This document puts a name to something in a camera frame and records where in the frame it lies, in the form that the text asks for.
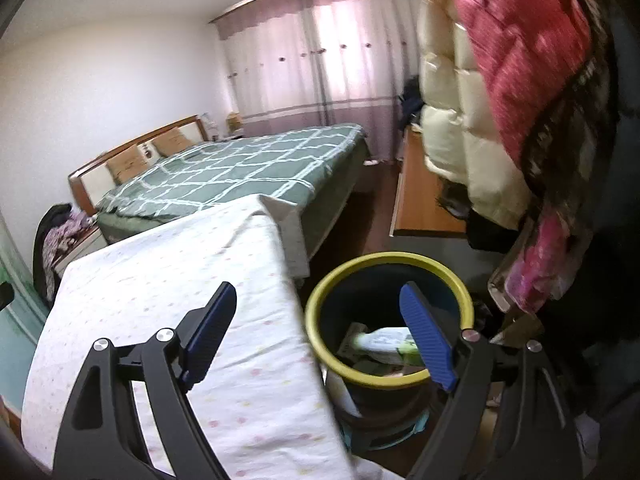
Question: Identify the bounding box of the sliding wardrobe door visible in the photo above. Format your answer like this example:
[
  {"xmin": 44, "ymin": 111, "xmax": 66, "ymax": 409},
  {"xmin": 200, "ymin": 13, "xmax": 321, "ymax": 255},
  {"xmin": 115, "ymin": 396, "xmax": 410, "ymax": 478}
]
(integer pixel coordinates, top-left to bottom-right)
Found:
[{"xmin": 1, "ymin": 219, "xmax": 48, "ymax": 414}]

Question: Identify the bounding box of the small wicker basket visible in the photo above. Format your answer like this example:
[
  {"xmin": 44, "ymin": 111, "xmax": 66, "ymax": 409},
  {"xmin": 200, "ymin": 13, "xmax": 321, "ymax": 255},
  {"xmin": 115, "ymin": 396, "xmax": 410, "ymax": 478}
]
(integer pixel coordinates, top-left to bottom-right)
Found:
[{"xmin": 226, "ymin": 112, "xmax": 244, "ymax": 136}]

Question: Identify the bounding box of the dark clothes pile by curtain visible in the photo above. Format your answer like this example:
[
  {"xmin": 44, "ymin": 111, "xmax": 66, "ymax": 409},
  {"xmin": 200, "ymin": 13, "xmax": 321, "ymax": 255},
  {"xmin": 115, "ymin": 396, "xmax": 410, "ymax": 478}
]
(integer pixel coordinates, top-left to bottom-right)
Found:
[{"xmin": 398, "ymin": 75, "xmax": 424, "ymax": 130}]

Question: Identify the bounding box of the red dotted puffer jacket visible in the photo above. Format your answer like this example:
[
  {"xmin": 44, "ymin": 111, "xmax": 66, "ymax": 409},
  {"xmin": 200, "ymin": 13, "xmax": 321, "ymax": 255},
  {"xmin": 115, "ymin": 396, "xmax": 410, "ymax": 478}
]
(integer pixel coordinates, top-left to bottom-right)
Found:
[{"xmin": 454, "ymin": 0, "xmax": 592, "ymax": 165}]

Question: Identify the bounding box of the wooden desk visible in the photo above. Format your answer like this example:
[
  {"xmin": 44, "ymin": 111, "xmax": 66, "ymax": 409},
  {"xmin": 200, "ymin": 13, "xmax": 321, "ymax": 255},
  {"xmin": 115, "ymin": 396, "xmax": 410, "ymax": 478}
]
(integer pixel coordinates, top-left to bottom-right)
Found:
[{"xmin": 390, "ymin": 125, "xmax": 465, "ymax": 238}]

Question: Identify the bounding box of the pink white curtain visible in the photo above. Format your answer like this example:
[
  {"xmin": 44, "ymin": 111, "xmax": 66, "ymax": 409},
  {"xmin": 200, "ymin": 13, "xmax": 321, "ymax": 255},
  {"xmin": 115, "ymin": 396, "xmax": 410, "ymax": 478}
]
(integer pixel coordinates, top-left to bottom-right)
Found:
[{"xmin": 214, "ymin": 0, "xmax": 421, "ymax": 160}]

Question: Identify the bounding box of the floral pink scarf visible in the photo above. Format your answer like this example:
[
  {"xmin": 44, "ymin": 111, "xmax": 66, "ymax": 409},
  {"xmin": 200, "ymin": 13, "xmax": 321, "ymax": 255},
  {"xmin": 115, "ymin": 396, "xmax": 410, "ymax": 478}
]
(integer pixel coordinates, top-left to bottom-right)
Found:
[{"xmin": 504, "ymin": 205, "xmax": 582, "ymax": 314}]

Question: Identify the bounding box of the right brown bear pillow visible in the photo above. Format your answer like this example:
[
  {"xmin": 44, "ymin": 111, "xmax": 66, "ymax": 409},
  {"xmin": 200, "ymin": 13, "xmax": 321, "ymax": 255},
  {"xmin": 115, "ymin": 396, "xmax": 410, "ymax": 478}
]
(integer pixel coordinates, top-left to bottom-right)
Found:
[{"xmin": 152, "ymin": 128, "xmax": 195, "ymax": 158}]

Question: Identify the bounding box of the brown bear pillow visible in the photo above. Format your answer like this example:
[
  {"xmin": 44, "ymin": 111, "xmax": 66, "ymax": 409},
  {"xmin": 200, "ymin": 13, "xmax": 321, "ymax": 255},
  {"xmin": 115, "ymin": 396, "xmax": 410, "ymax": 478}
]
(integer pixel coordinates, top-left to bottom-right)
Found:
[
  {"xmin": 106, "ymin": 145, "xmax": 149, "ymax": 184},
  {"xmin": 152, "ymin": 128, "xmax": 195, "ymax": 158}
]

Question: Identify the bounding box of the white green aloe bottle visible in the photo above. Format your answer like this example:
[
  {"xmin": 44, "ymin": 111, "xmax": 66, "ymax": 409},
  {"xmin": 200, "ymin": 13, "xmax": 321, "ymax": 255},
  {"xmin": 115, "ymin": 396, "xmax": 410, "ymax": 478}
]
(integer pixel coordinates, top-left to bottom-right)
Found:
[{"xmin": 350, "ymin": 327, "xmax": 423, "ymax": 366}]

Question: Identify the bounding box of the white bedside drawer cabinet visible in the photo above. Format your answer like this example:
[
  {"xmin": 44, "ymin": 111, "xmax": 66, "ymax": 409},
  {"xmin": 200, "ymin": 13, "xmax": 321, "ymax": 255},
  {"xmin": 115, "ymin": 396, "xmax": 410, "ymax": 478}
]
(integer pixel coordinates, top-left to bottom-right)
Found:
[{"xmin": 53, "ymin": 226, "xmax": 107, "ymax": 278}]

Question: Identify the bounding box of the yellow rimmed trash bin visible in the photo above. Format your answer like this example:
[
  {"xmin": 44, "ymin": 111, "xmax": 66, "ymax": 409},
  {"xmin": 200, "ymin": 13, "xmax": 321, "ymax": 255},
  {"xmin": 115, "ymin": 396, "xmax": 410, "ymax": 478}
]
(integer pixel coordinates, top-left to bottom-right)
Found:
[{"xmin": 304, "ymin": 250, "xmax": 475, "ymax": 413}]

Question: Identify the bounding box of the wooden headboard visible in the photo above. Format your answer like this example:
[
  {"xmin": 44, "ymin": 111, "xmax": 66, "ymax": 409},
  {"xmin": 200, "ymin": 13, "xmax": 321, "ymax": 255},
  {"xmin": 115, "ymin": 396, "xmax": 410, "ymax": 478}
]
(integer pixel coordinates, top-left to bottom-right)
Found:
[{"xmin": 68, "ymin": 115, "xmax": 208, "ymax": 216}]

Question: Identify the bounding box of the cream puffer jacket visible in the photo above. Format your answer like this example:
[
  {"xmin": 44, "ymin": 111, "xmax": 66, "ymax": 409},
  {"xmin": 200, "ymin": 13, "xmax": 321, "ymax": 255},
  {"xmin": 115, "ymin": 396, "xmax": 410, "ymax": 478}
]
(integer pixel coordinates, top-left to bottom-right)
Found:
[{"xmin": 416, "ymin": 0, "xmax": 530, "ymax": 230}]

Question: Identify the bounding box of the left brown bear pillow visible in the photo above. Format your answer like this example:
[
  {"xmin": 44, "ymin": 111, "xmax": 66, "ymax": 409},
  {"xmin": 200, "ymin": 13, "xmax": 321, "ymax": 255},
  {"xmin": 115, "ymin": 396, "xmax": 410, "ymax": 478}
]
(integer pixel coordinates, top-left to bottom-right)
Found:
[{"xmin": 106, "ymin": 145, "xmax": 149, "ymax": 184}]

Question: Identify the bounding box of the green checked bed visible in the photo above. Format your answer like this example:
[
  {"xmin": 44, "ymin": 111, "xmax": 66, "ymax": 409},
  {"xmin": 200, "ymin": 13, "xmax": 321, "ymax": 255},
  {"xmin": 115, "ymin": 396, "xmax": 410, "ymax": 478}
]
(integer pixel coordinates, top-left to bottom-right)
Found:
[{"xmin": 96, "ymin": 122, "xmax": 369, "ymax": 257}]

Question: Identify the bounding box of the white dotted table cloth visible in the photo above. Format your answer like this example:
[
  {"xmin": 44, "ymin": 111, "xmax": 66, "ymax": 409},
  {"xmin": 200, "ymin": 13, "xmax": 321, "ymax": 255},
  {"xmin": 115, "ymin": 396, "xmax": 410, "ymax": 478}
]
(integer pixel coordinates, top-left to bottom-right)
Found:
[{"xmin": 22, "ymin": 195, "xmax": 355, "ymax": 479}]

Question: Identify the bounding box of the pile of clothes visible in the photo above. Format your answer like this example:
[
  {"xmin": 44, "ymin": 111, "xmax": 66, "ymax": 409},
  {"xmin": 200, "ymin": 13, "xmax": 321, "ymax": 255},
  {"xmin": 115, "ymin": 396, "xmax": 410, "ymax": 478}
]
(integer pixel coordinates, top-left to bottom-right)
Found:
[{"xmin": 32, "ymin": 204, "xmax": 94, "ymax": 309}]

